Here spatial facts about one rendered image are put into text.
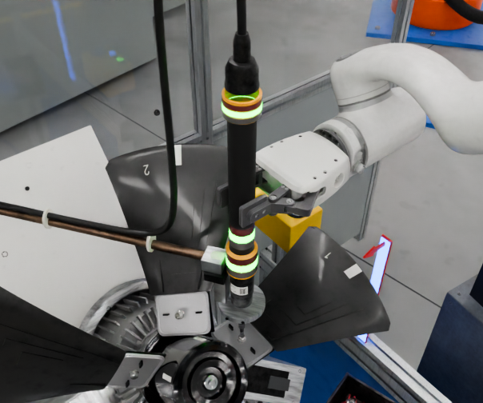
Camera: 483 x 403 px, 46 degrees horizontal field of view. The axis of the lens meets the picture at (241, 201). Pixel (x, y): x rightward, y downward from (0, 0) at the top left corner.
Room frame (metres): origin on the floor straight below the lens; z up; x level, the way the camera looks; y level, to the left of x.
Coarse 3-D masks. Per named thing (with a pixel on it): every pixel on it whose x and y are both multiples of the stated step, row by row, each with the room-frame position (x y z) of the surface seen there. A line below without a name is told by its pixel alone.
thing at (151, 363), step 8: (128, 360) 0.44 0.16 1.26; (136, 360) 0.44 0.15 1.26; (144, 360) 0.45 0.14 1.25; (152, 360) 0.45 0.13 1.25; (160, 360) 0.45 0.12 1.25; (120, 368) 0.44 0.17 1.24; (128, 368) 0.44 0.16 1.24; (136, 368) 0.44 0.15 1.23; (144, 368) 0.45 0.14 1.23; (152, 368) 0.45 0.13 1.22; (120, 376) 0.44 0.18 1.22; (128, 376) 0.44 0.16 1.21; (144, 376) 0.45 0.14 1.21; (152, 376) 0.45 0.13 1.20; (112, 384) 0.44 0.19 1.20; (120, 384) 0.44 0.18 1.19; (136, 384) 0.45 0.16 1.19; (144, 384) 0.45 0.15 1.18
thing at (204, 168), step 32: (128, 160) 0.70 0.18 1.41; (160, 160) 0.70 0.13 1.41; (192, 160) 0.69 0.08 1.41; (224, 160) 0.69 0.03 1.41; (128, 192) 0.67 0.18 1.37; (160, 192) 0.66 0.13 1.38; (192, 192) 0.65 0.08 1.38; (128, 224) 0.64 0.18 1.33; (160, 224) 0.63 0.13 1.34; (192, 224) 0.62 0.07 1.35; (224, 224) 0.61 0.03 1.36; (160, 256) 0.59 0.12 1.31; (160, 288) 0.55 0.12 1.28; (192, 288) 0.54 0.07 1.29
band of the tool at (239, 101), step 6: (222, 90) 0.53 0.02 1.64; (258, 90) 0.54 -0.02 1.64; (222, 96) 0.52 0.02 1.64; (228, 96) 0.54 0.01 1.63; (234, 96) 0.55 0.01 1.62; (246, 96) 0.55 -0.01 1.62; (252, 96) 0.54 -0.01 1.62; (258, 96) 0.52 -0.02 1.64; (228, 102) 0.51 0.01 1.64; (234, 102) 0.51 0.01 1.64; (240, 102) 0.51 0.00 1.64; (246, 102) 0.51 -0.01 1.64; (252, 102) 0.51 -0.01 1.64
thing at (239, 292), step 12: (240, 36) 0.52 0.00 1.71; (240, 48) 0.52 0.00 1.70; (228, 60) 0.53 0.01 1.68; (240, 60) 0.52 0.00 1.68; (252, 60) 0.52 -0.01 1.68; (228, 72) 0.51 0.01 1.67; (240, 72) 0.51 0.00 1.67; (252, 72) 0.51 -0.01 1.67; (228, 84) 0.51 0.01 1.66; (240, 84) 0.51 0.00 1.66; (252, 84) 0.51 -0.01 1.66; (240, 288) 0.51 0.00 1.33; (252, 288) 0.52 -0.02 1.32; (240, 300) 0.51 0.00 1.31; (252, 300) 0.52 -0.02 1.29
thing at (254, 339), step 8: (216, 328) 0.55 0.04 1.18; (224, 328) 0.55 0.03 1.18; (248, 328) 0.55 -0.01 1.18; (216, 336) 0.53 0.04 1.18; (224, 336) 0.53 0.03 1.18; (232, 336) 0.53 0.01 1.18; (248, 336) 0.53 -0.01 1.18; (256, 336) 0.53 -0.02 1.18; (232, 344) 0.52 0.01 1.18; (240, 344) 0.52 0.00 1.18; (248, 344) 0.52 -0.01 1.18; (256, 344) 0.52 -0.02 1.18; (264, 344) 0.52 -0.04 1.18; (240, 352) 0.50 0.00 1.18; (248, 352) 0.50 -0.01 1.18; (256, 352) 0.50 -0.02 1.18; (264, 352) 0.50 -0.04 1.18; (248, 360) 0.49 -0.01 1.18; (256, 360) 0.49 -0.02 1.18
